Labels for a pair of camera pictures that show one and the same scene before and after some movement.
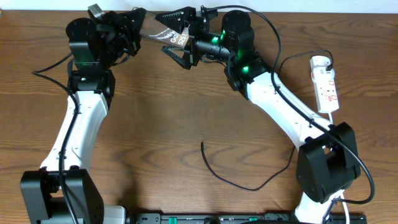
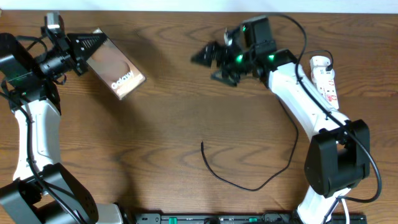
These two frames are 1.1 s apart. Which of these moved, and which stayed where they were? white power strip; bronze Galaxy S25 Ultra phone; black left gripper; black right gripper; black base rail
Moved: black right gripper; black left gripper; bronze Galaxy S25 Ultra phone
Stayed: white power strip; black base rail
